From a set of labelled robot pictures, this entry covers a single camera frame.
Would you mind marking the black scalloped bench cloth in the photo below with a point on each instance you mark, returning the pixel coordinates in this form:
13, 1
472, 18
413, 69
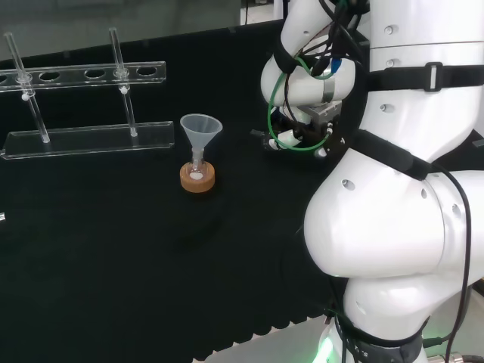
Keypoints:
113, 264

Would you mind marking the small round-bottom glass flask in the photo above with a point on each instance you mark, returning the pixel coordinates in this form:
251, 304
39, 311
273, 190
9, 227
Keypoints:
196, 168

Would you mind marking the clear acrylic funnel stand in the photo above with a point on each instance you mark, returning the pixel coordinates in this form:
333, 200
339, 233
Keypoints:
90, 140

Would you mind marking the translucent plastic funnel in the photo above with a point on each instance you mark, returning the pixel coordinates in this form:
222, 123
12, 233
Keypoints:
200, 126

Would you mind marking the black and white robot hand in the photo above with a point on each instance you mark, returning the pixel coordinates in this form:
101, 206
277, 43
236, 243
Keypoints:
287, 141

